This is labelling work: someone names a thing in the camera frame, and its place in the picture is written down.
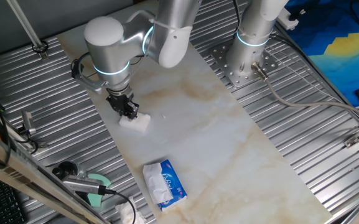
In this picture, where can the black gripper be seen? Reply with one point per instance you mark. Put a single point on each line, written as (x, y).
(119, 101)

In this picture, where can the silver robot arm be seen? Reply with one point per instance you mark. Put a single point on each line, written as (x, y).
(110, 46)

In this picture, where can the blue tissue pack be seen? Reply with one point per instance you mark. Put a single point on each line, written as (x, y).
(173, 183)

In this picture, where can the green disc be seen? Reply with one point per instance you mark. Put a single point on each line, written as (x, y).
(96, 199)

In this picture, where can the crumpled white tissue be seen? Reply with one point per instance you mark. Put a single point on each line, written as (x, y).
(127, 214)

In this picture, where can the aluminium pole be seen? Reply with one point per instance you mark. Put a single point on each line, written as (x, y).
(25, 23)

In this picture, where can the white power strip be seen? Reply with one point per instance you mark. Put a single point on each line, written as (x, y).
(286, 18)

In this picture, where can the black plug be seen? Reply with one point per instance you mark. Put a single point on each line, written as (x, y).
(295, 15)

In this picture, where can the blue and yellow mat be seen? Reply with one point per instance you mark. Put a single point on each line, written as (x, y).
(338, 46)

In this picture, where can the black round mount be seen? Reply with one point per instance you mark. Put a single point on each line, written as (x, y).
(65, 169)

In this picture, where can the silver ribbed camera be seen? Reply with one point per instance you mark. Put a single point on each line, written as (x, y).
(79, 184)

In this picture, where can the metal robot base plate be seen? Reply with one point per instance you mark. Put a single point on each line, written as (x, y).
(238, 79)

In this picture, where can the metal corner bracket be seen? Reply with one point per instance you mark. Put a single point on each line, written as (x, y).
(351, 141)

